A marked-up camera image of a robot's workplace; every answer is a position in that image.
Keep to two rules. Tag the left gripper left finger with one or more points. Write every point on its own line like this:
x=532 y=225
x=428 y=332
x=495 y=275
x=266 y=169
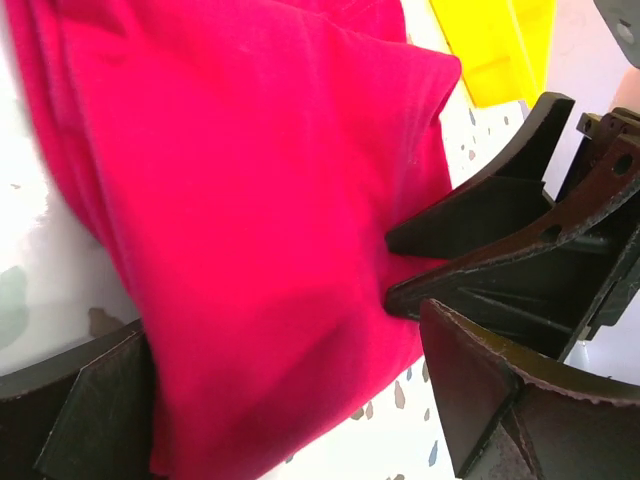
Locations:
x=85 y=413

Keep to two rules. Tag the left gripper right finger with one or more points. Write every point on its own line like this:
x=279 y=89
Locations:
x=508 y=412

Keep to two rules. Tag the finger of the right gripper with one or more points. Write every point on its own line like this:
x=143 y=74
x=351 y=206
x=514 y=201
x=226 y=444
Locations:
x=499 y=200
x=517 y=287

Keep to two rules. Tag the magenta t shirt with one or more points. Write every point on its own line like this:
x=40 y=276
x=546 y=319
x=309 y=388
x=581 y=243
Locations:
x=242 y=162

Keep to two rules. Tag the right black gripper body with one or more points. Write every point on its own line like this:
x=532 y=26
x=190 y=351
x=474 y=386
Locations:
x=603 y=261

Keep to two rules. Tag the yellow plastic tray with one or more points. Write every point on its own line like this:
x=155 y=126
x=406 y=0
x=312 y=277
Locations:
x=504 y=46

